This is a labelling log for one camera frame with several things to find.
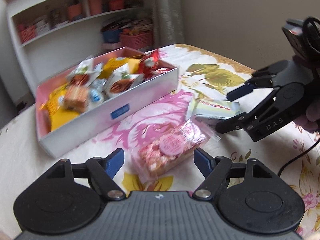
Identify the white green snack packet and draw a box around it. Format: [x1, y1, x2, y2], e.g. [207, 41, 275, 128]
[185, 99, 241, 126]

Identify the pink nougat snack packet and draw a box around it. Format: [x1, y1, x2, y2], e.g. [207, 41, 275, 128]
[131, 118, 220, 182]

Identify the orange wafer snack packet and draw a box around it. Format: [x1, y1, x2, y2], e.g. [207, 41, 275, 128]
[62, 85, 89, 113]

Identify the red candy snack packet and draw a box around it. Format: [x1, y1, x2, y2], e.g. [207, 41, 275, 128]
[138, 49, 159, 80]

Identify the white pink snack box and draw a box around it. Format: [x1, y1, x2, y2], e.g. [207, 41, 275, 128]
[35, 60, 179, 158]

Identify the floral white tablecloth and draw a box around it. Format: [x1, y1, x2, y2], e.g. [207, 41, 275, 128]
[0, 43, 320, 240]

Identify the yellow cake snack packet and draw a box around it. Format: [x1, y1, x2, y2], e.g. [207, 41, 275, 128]
[40, 83, 80, 131]

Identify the blue white snack packet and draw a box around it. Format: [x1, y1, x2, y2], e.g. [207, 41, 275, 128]
[87, 79, 107, 111]

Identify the walnut snack packet lower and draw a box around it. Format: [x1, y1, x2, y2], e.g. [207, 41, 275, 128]
[104, 71, 144, 98]

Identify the walnut snack packet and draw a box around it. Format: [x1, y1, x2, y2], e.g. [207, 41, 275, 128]
[66, 56, 103, 87]
[104, 71, 144, 98]

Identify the walnut snack packet upper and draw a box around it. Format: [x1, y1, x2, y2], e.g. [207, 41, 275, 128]
[66, 56, 103, 87]

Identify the orange snack packet rear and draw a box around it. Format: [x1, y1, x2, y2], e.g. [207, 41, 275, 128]
[98, 57, 140, 79]

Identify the beige patterned curtain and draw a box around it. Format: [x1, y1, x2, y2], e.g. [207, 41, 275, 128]
[152, 0, 184, 48]

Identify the pink plastic basket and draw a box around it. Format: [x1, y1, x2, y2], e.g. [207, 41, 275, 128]
[120, 32, 153, 50]

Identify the blue storage bin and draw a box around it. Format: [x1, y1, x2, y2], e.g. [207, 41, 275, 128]
[101, 29, 122, 43]

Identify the white bookshelf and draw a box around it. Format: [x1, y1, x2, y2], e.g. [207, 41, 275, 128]
[4, 0, 151, 93]

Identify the small pink shelf basket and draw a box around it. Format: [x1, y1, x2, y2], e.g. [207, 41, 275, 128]
[19, 25, 36, 43]

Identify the pink flower pot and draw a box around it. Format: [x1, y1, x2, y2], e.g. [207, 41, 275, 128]
[67, 3, 82, 22]

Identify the black cable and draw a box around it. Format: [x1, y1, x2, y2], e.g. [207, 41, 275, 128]
[277, 137, 320, 178]

